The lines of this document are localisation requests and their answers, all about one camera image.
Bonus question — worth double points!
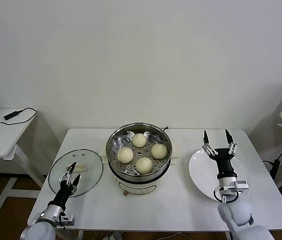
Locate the white side desk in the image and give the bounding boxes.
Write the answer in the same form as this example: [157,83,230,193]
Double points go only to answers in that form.
[0,107,46,212]

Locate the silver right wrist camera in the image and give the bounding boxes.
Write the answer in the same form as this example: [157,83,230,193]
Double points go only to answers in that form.
[230,179,250,192]

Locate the white electric cooker pot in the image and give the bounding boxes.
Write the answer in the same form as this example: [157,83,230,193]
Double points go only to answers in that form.
[99,143,181,197]

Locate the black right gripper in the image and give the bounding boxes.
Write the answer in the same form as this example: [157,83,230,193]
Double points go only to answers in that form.
[202,128,238,179]

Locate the white steamed baozi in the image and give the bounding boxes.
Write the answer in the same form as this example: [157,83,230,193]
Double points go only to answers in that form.
[116,146,134,164]
[135,156,153,175]
[150,143,168,160]
[131,133,146,148]

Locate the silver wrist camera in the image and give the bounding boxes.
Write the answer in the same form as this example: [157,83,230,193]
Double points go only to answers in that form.
[59,213,76,229]
[230,179,250,192]

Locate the black dongle cable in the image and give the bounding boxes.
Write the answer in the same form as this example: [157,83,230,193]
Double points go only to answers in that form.
[0,107,38,125]

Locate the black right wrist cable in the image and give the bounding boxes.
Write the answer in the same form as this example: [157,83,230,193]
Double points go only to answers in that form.
[213,188,240,204]

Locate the black adapter dongle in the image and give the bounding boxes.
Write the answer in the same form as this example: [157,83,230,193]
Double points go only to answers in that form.
[3,109,23,120]

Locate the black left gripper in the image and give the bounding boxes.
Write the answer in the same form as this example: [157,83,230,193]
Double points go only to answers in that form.
[54,161,81,209]

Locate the white power strip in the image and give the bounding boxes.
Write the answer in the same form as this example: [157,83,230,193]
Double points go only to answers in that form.
[105,231,123,240]

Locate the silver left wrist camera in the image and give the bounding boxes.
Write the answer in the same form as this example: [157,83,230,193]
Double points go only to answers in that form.
[59,213,76,229]

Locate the white oval plate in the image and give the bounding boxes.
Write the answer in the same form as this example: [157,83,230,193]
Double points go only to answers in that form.
[188,147,253,201]

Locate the glass lid with white handle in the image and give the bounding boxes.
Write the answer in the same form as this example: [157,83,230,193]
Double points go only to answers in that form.
[48,149,104,198]

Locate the black power cable with adapter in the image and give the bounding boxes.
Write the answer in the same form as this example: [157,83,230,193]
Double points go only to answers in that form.
[263,132,282,181]

